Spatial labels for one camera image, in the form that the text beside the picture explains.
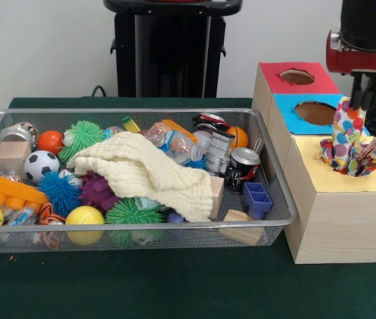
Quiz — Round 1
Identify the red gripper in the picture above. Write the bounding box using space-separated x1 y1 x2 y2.
326 29 376 112

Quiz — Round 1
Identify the cream waffle cloth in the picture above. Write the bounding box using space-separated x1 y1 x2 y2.
66 131 214 223

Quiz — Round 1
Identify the wooden box with three holes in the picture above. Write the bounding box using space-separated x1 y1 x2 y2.
251 61 376 265

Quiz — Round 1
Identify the silver mesh bin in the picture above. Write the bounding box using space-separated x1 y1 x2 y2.
0 108 299 255

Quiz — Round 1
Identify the dark green table cloth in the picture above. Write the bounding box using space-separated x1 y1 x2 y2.
0 96 376 319

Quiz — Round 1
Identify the purple spiky ball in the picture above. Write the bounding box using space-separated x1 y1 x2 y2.
80 171 121 212

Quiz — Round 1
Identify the green spiky ball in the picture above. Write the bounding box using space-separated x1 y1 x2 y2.
58 120 106 163

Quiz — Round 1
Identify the plain yellow ball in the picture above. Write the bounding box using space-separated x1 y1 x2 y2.
64 205 105 246

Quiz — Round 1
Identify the plain orange ball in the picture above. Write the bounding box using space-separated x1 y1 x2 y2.
37 130 65 156

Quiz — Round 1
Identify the blue spiky ball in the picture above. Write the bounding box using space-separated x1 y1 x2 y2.
37 171 82 217

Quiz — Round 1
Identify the black and white soccer ball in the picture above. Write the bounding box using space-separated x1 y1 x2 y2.
24 150 60 183

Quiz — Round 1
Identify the wooden cube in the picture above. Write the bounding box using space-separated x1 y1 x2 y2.
0 141 32 179

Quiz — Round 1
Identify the orange toy brick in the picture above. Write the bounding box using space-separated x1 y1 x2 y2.
0 169 49 211

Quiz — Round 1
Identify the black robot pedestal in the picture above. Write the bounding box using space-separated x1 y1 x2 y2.
103 0 244 98

